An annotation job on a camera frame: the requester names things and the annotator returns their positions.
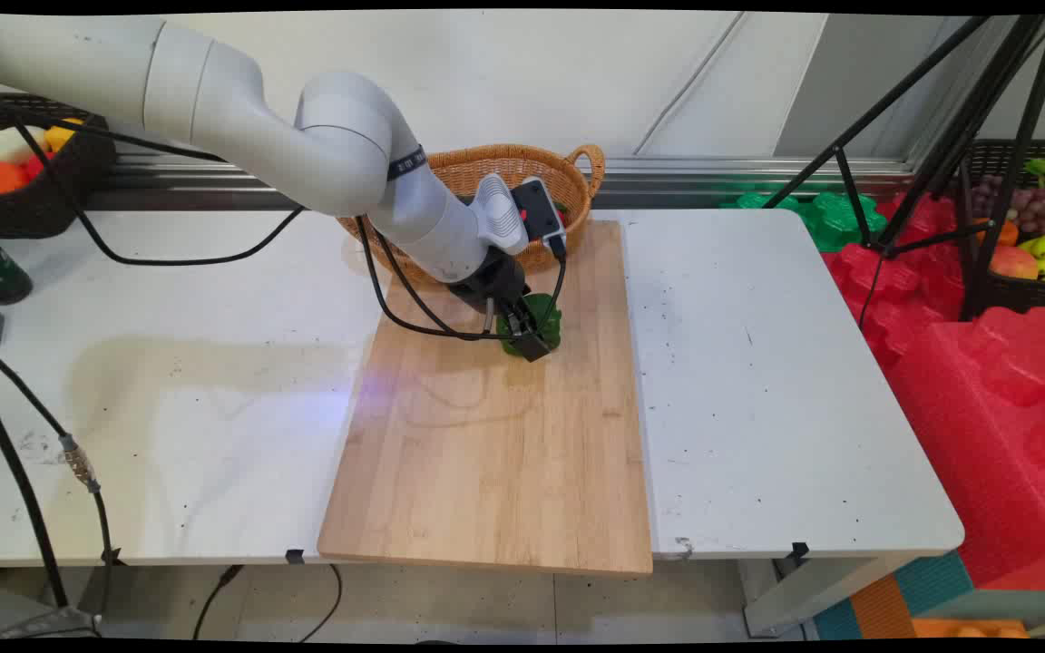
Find black camera cable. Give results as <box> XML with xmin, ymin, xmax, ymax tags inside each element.
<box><xmin>0</xmin><ymin>74</ymin><xmax>571</xmax><ymax>344</ymax></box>

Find red yellow toy apple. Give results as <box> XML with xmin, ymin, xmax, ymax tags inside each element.
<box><xmin>990</xmin><ymin>245</ymin><xmax>1040</xmax><ymax>280</ymax></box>

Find black woven basket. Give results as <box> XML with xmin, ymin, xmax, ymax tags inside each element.
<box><xmin>0</xmin><ymin>95</ymin><xmax>117</xmax><ymax>239</ymax></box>

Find yellow toy fruit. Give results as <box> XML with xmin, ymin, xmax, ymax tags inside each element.
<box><xmin>44</xmin><ymin>118</ymin><xmax>86</xmax><ymax>152</ymax></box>

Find black fruit crate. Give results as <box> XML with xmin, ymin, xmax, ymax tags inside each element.
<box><xmin>958</xmin><ymin>139</ymin><xmax>1045</xmax><ymax>318</ymax></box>

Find large red foam mat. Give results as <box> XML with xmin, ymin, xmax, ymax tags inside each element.
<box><xmin>885</xmin><ymin>307</ymin><xmax>1045</xmax><ymax>590</ymax></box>

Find black velcro strap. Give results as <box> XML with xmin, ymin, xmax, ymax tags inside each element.
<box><xmin>386</xmin><ymin>145</ymin><xmax>428</xmax><ymax>182</ymax></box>

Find wooden cutting board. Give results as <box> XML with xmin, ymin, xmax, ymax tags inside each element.
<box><xmin>317</xmin><ymin>220</ymin><xmax>655</xmax><ymax>577</ymax></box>

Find black cable with metal connector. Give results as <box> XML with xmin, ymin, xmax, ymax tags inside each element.
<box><xmin>0</xmin><ymin>334</ymin><xmax>117</xmax><ymax>622</ymax></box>

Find grey metal base plate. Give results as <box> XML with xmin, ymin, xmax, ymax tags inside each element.
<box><xmin>0</xmin><ymin>606</ymin><xmax>102</xmax><ymax>640</ymax></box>

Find orange foam floor tile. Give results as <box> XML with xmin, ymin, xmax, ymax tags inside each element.
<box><xmin>849</xmin><ymin>573</ymin><xmax>1031</xmax><ymax>640</ymax></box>

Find small red foam mat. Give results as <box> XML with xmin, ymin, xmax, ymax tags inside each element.
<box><xmin>820</xmin><ymin>192</ymin><xmax>968</xmax><ymax>364</ymax></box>

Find black and white wrist camera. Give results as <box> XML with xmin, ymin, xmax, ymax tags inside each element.
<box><xmin>512</xmin><ymin>177</ymin><xmax>571</xmax><ymax>259</ymax></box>

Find thick black cable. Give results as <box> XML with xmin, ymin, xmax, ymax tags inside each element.
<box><xmin>0</xmin><ymin>361</ymin><xmax>70</xmax><ymax>610</ymax></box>

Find green bell pepper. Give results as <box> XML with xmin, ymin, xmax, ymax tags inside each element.
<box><xmin>495</xmin><ymin>292</ymin><xmax>564</xmax><ymax>357</ymax></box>

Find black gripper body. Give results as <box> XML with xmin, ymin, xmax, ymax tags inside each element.
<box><xmin>445</xmin><ymin>247</ymin><xmax>531</xmax><ymax>315</ymax></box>

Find cream white toy vegetable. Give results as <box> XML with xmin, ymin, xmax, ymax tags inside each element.
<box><xmin>0</xmin><ymin>125</ymin><xmax>50</xmax><ymax>166</ymax></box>

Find black tripod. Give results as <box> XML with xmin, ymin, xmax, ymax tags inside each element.
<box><xmin>763</xmin><ymin>14</ymin><xmax>1045</xmax><ymax>323</ymax></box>

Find thin black floor cable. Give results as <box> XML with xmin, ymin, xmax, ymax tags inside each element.
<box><xmin>191</xmin><ymin>564</ymin><xmax>245</xmax><ymax>640</ymax></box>
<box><xmin>298</xmin><ymin>564</ymin><xmax>344</xmax><ymax>642</ymax></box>

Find purple toy grapes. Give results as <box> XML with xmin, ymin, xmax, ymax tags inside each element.
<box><xmin>972</xmin><ymin>174</ymin><xmax>1045</xmax><ymax>237</ymax></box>

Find wicker basket with handles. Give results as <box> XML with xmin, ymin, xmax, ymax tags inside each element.
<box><xmin>337</xmin><ymin>143</ymin><xmax>607</xmax><ymax>287</ymax></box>

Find teal foam floor tile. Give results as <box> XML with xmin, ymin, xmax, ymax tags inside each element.
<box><xmin>813</xmin><ymin>549</ymin><xmax>977</xmax><ymax>640</ymax></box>

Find green foam mat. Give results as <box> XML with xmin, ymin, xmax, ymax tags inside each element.
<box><xmin>720</xmin><ymin>190</ymin><xmax>888</xmax><ymax>253</ymax></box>

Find white table leg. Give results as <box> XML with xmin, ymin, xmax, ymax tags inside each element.
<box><xmin>740</xmin><ymin>555</ymin><xmax>913</xmax><ymax>638</ymax></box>

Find aluminium window rail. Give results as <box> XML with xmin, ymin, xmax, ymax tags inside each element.
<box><xmin>87</xmin><ymin>154</ymin><xmax>923</xmax><ymax>211</ymax></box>

